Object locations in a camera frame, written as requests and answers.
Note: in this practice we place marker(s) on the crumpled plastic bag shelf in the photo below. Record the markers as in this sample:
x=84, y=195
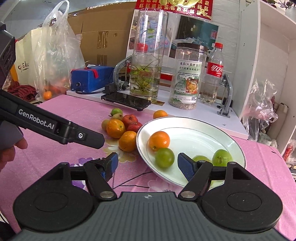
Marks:
x=259, y=112

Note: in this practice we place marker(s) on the red small apple front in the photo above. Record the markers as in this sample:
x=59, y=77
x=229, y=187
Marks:
x=134, y=127

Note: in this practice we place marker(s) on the grey bracket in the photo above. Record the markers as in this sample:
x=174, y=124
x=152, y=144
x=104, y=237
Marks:
x=225, y=105
x=120, y=74

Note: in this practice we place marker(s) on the white paper shopping bag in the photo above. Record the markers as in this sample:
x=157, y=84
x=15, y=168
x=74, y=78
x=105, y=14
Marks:
x=25, y=63

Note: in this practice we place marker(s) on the black power adapter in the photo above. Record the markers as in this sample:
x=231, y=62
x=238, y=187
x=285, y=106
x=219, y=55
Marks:
x=111, y=88

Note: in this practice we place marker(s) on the cardboard box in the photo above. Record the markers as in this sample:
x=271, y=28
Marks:
x=105, y=32

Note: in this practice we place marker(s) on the bedding poster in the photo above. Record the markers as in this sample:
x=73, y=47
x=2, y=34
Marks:
x=180, y=28

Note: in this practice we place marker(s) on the yellow-green fruit left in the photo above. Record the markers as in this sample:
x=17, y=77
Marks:
x=104, y=125

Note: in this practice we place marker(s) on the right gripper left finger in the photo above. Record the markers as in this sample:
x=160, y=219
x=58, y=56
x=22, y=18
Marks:
x=65, y=196

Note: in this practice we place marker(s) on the grey bracket left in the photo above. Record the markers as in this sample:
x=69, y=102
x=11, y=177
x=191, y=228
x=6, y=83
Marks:
x=120, y=74

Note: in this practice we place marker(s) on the black smartphone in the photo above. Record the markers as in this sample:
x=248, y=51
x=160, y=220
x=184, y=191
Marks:
x=127, y=100

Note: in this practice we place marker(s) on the glass vase with plant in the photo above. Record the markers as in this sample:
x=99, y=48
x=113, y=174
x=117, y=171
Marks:
x=144, y=82

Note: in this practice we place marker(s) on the green small fruit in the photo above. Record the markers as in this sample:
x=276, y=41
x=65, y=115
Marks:
x=116, y=111

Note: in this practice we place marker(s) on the white round plate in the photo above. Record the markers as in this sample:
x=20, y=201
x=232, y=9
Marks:
x=187, y=135

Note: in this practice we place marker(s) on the red cap clear bottle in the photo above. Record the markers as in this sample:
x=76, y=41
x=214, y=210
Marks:
x=139, y=57

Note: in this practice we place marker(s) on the plastic jar with label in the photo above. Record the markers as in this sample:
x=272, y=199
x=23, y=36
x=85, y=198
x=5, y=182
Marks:
x=186, y=82

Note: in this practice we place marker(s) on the clear plastic bag fruits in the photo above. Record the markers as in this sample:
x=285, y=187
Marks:
x=57, y=53

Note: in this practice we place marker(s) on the blue electronic box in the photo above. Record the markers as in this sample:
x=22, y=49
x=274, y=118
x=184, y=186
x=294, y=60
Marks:
x=92, y=78

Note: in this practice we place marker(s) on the white raised board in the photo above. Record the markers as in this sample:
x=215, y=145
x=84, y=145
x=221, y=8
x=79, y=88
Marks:
x=206, y=113

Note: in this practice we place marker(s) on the green fruit behind finger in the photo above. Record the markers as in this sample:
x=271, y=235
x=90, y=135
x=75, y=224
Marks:
x=201, y=158

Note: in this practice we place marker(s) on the person's left hand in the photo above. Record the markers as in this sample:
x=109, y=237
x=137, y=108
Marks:
x=8, y=155

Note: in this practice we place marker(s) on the orange tangerine in plate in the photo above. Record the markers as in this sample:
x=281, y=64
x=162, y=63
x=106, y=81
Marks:
x=159, y=140

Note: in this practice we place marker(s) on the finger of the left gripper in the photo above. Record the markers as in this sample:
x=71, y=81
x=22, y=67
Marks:
x=57, y=128

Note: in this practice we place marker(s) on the white shelf unit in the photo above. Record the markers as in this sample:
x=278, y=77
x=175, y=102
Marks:
x=266, y=52

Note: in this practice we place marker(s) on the red knitted cloth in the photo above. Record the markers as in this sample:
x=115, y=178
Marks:
x=25, y=92

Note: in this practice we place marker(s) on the green fruit right plate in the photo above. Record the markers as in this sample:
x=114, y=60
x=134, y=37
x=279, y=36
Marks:
x=221, y=158

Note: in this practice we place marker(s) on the cola bottle red label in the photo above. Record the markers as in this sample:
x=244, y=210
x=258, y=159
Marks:
x=213, y=75

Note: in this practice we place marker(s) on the grey bracket right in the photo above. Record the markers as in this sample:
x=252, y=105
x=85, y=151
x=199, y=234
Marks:
x=225, y=105

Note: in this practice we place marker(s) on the large orange tangerine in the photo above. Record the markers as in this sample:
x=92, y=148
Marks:
x=115, y=128

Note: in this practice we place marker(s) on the yellow-brown small fruit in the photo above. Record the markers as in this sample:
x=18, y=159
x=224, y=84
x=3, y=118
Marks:
x=117, y=116

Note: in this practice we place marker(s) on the red small apple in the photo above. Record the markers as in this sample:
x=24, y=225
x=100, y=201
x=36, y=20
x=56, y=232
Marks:
x=128, y=119
x=134, y=127

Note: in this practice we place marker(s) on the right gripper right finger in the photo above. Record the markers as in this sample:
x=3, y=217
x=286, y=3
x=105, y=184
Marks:
x=230, y=197

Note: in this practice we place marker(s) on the green fruit in plate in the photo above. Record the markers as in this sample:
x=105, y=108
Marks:
x=164, y=158

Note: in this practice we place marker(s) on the gold sticker label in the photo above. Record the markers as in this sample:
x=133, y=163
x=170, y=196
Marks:
x=157, y=102

